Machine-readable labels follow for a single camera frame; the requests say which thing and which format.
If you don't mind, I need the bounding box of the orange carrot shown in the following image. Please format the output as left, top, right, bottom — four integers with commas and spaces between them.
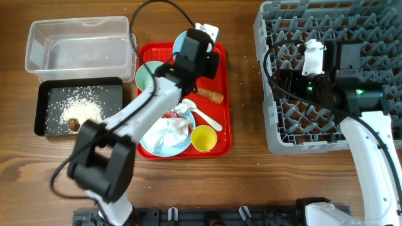
197, 88, 224, 104

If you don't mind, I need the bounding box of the light blue bowl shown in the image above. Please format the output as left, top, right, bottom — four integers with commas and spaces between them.
173, 28, 217, 60

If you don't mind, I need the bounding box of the red snack wrapper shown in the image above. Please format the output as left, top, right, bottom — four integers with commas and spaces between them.
162, 111, 193, 133

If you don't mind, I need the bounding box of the mint green bowl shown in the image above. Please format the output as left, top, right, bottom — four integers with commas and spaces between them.
135, 61, 163, 92

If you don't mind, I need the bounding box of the yellow plastic cup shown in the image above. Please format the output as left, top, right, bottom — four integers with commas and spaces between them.
191, 125, 217, 153

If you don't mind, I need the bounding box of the white napkin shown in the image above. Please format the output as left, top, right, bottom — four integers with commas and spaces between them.
143, 103, 193, 152

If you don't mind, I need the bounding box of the light blue plate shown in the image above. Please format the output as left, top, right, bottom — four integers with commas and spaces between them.
139, 110, 196, 158

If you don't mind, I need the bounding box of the white rice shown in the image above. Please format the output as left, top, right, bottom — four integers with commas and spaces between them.
45, 86, 107, 136

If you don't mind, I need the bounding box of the brown mushroom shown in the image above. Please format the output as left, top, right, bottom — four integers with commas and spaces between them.
68, 118, 80, 132

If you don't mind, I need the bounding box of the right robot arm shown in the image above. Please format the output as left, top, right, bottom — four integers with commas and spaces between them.
266, 39, 401, 225

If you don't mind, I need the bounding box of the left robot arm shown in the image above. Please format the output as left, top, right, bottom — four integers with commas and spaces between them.
67, 24, 219, 225

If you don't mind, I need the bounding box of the grey dishwasher rack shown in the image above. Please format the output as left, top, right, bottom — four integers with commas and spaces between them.
253, 0, 401, 154

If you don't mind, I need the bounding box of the red serving tray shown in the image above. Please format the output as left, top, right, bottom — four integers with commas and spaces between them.
139, 42, 232, 159

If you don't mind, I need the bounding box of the white plastic spoon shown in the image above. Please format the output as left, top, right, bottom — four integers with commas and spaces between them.
182, 99, 223, 131

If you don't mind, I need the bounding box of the clear plastic bin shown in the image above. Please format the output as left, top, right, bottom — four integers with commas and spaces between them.
25, 16, 136, 82

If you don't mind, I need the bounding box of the black plastic tray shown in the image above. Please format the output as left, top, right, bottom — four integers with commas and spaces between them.
34, 77, 124, 137

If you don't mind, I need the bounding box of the right black cable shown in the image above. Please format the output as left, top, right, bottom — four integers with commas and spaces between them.
263, 39, 402, 202

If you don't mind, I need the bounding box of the black cable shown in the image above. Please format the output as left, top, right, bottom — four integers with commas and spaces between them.
263, 39, 402, 202
50, 0, 197, 202

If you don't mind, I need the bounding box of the left black cable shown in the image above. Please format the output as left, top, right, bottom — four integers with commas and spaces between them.
50, 0, 197, 202

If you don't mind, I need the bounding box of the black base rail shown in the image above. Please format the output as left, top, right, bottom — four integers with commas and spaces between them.
72, 205, 352, 226

